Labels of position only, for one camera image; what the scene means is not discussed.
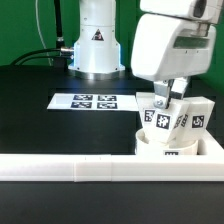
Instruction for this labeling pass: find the black cable bundle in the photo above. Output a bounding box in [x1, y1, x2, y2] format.
[10, 46, 75, 67]

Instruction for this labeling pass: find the thin white cable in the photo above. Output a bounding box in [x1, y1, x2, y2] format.
[35, 0, 54, 67]

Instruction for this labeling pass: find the white L-shaped fence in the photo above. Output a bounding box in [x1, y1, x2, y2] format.
[0, 133, 224, 182]

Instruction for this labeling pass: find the white marker sheet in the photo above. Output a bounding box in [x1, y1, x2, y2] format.
[47, 93, 138, 111]

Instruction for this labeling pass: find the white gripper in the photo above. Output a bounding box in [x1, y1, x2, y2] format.
[131, 0, 224, 109]

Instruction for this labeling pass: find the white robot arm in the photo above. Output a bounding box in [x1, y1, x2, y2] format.
[69, 0, 224, 108]

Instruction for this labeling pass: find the white round stool seat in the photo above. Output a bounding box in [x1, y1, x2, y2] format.
[135, 129, 198, 157]

